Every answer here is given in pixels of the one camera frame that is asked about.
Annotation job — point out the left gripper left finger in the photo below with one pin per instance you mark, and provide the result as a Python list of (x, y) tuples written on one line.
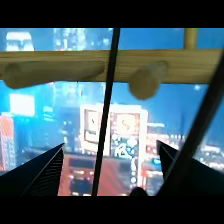
[(30, 176)]

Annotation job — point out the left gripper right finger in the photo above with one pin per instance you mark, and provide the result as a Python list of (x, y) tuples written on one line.
[(206, 181)]

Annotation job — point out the wooden clothes rack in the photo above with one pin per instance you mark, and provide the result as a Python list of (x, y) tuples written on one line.
[(183, 66)]

